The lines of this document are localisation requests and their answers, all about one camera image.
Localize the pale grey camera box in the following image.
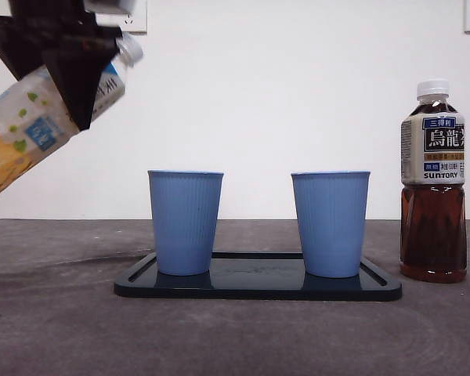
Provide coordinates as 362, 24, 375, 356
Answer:
83, 0, 137, 15

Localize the jasmine oolong tea bottle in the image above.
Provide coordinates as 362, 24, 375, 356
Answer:
0, 33, 144, 203

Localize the dark oolong tea bottle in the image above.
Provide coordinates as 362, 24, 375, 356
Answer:
399, 79, 468, 284

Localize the blue ribbed plastic cup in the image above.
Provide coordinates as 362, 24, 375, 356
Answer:
147, 170, 225, 277
291, 170, 372, 279

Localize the dark teal plastic tray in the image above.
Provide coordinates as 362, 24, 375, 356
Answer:
114, 251, 403, 302

